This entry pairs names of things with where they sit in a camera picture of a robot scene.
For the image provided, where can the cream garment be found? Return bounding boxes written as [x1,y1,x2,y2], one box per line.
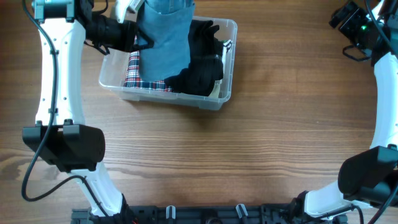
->
[209,80,222,98]

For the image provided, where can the black garment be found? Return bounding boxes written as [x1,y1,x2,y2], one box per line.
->
[164,20,224,96]

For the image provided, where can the white garment with green tag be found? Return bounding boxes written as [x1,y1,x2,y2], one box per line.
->
[221,40,233,64]

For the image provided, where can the red plaid shirt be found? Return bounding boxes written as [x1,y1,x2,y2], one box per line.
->
[123,51,173,92]

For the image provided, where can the blue garment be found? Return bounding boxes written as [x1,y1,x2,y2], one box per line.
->
[137,0,195,82]

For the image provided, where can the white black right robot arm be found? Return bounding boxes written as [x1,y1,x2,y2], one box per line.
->
[285,1,397,223]

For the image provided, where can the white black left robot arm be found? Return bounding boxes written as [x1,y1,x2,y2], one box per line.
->
[22,0,141,223]

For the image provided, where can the clear plastic storage container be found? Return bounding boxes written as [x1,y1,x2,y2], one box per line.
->
[99,16,238,111]

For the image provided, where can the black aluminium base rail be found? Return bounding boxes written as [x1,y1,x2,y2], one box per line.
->
[70,203,348,224]

